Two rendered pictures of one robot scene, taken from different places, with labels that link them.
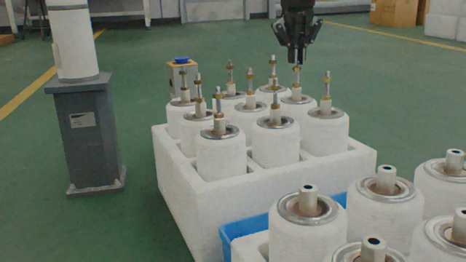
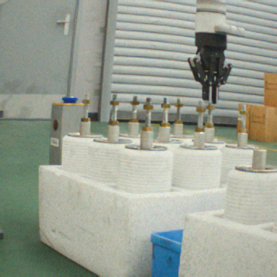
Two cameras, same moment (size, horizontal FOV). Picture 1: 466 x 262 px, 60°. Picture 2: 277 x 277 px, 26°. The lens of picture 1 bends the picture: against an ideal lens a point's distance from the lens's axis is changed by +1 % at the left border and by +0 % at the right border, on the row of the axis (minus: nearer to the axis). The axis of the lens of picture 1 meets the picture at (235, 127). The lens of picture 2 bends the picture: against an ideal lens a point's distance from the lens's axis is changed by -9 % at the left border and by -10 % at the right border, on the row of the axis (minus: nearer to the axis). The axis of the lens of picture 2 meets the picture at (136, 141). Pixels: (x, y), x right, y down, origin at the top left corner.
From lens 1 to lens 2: 50 cm
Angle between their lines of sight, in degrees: 18
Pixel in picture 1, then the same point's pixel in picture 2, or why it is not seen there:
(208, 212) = (138, 221)
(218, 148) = (149, 159)
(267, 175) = (195, 192)
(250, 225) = (179, 237)
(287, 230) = (248, 177)
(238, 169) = (166, 187)
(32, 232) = not seen: outside the picture
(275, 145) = (201, 167)
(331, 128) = (249, 158)
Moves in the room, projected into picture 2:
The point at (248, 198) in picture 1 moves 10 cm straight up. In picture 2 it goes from (176, 214) to (181, 157)
